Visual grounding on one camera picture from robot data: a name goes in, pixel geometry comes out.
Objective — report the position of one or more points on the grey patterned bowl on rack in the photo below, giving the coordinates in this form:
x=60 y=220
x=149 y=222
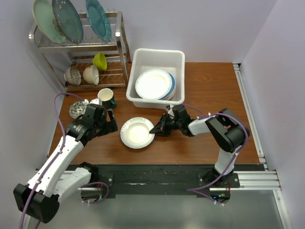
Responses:
x=73 y=76

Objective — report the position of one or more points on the white scalloped deep plate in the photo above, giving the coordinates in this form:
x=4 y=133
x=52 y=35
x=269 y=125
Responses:
x=135 y=133

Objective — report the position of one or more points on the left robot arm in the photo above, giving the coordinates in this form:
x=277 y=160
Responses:
x=41 y=196

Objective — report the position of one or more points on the lime green bowl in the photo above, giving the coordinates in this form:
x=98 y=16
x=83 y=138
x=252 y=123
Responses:
x=100 y=61

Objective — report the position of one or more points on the dark blue speckled plate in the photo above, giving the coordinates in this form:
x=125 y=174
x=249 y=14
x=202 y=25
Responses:
x=68 y=20

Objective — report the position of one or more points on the leaf patterned bowl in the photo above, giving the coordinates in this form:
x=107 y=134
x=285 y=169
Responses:
x=77 y=109

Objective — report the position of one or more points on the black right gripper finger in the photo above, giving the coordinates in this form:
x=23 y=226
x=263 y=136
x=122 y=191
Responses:
x=162 y=125
x=164 y=134

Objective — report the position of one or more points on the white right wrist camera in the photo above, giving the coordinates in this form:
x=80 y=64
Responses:
x=170 y=109

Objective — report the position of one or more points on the dark green mug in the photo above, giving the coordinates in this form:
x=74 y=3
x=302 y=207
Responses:
x=106 y=98

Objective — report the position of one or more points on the teal large plate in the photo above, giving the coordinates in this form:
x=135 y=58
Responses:
x=98 y=20

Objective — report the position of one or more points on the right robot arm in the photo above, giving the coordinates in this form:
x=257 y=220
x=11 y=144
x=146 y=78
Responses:
x=229 y=132

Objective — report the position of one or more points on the metal dish rack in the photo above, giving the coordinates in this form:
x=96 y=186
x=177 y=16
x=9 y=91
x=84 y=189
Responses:
x=81 y=55

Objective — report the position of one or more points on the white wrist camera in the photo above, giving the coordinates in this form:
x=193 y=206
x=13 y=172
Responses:
x=96 y=101
x=170 y=109

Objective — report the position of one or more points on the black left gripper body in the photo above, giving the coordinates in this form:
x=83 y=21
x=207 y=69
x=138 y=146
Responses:
x=103 y=127

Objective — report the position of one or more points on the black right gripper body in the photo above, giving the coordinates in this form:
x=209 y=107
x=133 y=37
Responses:
x=173 y=124

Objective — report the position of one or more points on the white plastic bin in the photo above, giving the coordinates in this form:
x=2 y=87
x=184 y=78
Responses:
x=171 y=61

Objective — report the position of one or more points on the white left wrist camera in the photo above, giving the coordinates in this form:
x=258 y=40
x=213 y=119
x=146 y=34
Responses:
x=96 y=101

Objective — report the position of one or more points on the cream white bowl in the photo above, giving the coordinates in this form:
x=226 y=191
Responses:
x=91 y=75

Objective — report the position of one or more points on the mint green large plate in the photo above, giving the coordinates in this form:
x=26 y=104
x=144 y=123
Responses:
x=44 y=17

